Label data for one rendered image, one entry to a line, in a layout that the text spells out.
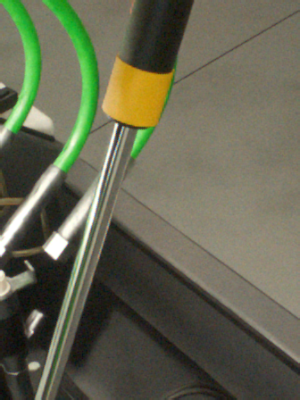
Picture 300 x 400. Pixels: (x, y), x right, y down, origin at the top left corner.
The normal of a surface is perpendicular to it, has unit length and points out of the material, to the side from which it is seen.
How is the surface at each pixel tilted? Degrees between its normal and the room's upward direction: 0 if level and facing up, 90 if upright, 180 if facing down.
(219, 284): 0
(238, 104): 0
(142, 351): 0
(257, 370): 90
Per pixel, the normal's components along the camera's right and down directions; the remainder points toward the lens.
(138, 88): -0.15, 0.40
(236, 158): -0.12, -0.78
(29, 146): 0.57, 0.45
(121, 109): -0.43, 0.28
